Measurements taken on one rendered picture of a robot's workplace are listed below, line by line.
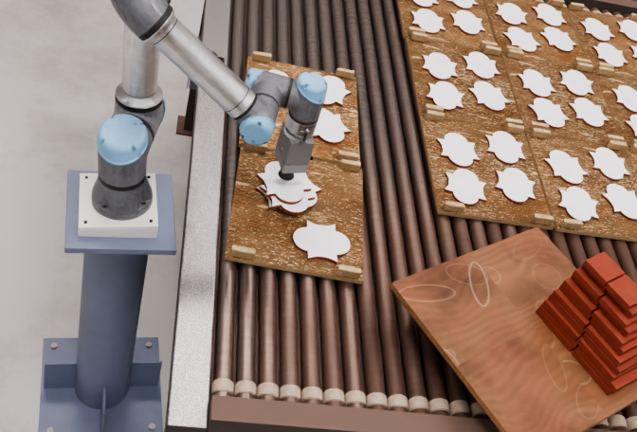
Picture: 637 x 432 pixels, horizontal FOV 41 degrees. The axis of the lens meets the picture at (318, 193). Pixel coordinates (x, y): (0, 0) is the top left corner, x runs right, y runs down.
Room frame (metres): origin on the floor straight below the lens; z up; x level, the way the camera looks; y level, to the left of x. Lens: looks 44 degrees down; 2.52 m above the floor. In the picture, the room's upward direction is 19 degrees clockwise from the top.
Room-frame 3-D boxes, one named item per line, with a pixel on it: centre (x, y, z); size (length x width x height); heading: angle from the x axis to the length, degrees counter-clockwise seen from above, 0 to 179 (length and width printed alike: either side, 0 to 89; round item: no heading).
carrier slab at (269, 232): (1.59, 0.04, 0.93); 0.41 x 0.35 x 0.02; 11
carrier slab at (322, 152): (2.00, 0.13, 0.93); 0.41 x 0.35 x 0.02; 13
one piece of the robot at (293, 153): (1.63, 0.08, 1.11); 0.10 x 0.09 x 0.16; 119
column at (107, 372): (1.45, 0.47, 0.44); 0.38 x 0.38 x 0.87; 23
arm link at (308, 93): (1.62, 0.10, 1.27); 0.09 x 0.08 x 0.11; 96
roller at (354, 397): (2.00, 0.02, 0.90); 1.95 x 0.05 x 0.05; 16
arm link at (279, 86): (1.59, 0.19, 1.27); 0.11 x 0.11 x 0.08; 6
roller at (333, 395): (1.99, 0.07, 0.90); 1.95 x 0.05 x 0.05; 16
